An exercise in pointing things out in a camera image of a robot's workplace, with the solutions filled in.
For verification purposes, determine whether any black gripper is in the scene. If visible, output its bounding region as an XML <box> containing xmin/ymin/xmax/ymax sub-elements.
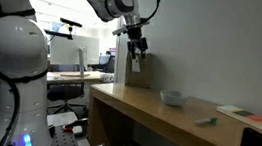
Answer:
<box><xmin>124</xmin><ymin>25</ymin><xmax>151</xmax><ymax>62</ymax></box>

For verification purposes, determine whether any white marker with green cap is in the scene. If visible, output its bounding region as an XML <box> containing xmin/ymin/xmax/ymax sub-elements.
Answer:
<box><xmin>194</xmin><ymin>114</ymin><xmax>219</xmax><ymax>129</ymax></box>

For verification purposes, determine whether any white bowl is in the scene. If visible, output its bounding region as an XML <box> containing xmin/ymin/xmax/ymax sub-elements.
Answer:
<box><xmin>157</xmin><ymin>88</ymin><xmax>190</xmax><ymax>109</ymax></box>

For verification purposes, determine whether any white paper tag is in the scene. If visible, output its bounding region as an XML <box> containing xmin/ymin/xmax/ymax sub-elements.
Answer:
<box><xmin>129</xmin><ymin>57</ymin><xmax>144</xmax><ymax>74</ymax></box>

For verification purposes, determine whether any brown paper bag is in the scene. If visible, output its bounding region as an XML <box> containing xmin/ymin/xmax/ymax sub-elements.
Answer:
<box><xmin>122</xmin><ymin>50</ymin><xmax>157</xmax><ymax>90</ymax></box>

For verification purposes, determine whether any seated person in blue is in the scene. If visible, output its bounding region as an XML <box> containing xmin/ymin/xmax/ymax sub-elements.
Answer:
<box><xmin>96</xmin><ymin>48</ymin><xmax>118</xmax><ymax>75</ymax></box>

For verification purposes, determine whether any white-backed computer monitor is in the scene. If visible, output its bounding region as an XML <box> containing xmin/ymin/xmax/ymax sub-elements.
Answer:
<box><xmin>46</xmin><ymin>31</ymin><xmax>102</xmax><ymax>81</ymax></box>

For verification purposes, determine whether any light wooden office desk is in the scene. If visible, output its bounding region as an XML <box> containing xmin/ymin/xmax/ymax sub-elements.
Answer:
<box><xmin>45</xmin><ymin>65</ymin><xmax>116</xmax><ymax>94</ymax></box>

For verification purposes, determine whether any dark swivel chair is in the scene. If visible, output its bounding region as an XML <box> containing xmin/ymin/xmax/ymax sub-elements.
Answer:
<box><xmin>43</xmin><ymin>78</ymin><xmax>92</xmax><ymax>120</ymax></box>

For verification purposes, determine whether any white book with orange-black cover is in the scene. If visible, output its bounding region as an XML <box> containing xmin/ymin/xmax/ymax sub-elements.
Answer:
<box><xmin>213</xmin><ymin>103</ymin><xmax>262</xmax><ymax>130</ymax></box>

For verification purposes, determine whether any light grey wrist camera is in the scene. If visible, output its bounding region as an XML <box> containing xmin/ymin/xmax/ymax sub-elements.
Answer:
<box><xmin>110</xmin><ymin>24</ymin><xmax>130</xmax><ymax>38</ymax></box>

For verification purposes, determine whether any black stereo camera on mount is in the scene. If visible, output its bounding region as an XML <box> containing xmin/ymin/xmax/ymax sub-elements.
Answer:
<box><xmin>43</xmin><ymin>15</ymin><xmax>84</xmax><ymax>42</ymax></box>

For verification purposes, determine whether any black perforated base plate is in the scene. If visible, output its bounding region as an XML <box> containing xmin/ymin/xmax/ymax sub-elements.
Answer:
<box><xmin>46</xmin><ymin>123</ymin><xmax>89</xmax><ymax>146</ymax></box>

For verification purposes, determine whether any black cable at arm base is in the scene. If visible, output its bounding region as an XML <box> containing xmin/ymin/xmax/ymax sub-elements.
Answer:
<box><xmin>0</xmin><ymin>64</ymin><xmax>51</xmax><ymax>146</ymax></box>

